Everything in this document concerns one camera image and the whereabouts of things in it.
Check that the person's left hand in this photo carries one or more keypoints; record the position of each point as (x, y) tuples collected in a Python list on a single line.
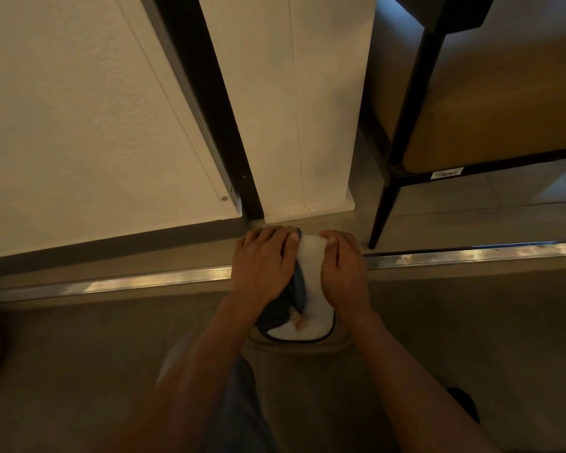
[(261, 268)]

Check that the person's right hand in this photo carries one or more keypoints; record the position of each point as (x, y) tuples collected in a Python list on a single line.
[(344, 278)]

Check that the dark blue cloth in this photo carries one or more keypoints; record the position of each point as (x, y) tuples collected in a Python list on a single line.
[(287, 306)]

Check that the person's right forearm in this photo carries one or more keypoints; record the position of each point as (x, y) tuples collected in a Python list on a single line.
[(415, 391)]

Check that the person's left forearm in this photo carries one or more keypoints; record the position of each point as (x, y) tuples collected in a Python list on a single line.
[(188, 386)]

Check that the person's right black shoe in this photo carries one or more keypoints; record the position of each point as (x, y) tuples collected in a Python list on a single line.
[(464, 403)]

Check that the metal floor threshold strip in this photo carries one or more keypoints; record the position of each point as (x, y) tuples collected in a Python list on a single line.
[(122, 283)]

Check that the white sticker label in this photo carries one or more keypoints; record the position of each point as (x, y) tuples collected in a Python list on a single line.
[(447, 173)]

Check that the grey baseboard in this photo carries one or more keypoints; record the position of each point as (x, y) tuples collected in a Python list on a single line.
[(108, 250)]

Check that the brown bench with sticker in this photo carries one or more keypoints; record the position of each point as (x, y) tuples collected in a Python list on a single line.
[(490, 103)]

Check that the black wall post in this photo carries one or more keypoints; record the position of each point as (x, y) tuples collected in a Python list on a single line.
[(207, 99)]

